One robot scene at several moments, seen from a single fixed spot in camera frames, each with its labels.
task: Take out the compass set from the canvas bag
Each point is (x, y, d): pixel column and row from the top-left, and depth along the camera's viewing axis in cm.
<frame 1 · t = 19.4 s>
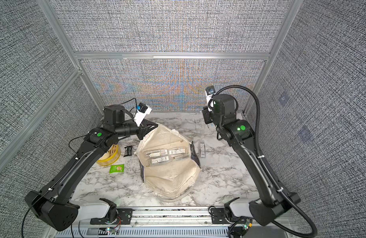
left hand: (158, 123, 68), fingers closed
right hand: (211, 100, 65), fingers open
beige canvas tote bag: (171, 169, 89), point 3 cm above the table
green snack packet: (116, 168, 91), on the table
small black packet: (128, 150, 97), point 2 cm above the table
clear compass set case: (202, 149, 99), on the table

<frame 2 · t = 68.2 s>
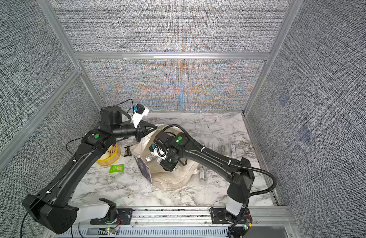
left hand: (157, 125, 66), fingers closed
right hand: (166, 160, 74), fingers open
beige canvas tote bag: (160, 178, 75), point 13 cm above the table
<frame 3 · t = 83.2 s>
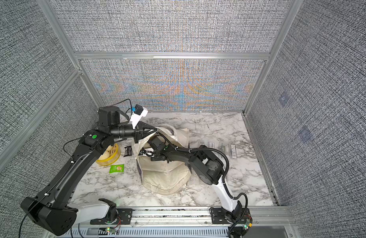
left hand: (157, 128, 64), fingers closed
right hand: (152, 144, 94), fingers open
beige canvas tote bag: (164, 177, 85), point 4 cm above the table
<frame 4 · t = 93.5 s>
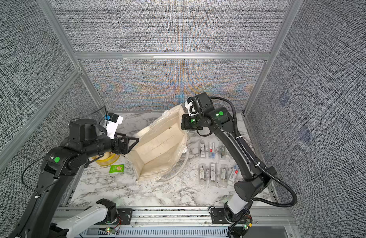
left hand: (133, 135, 62), fingers open
right hand: (181, 120, 70), fingers closed
beige canvas tote bag: (160, 152, 94), point 4 cm above the table
clear compass case front middle: (213, 174, 87), point 2 cm above the table
clear compass case front right: (223, 175, 87), point 2 cm above the table
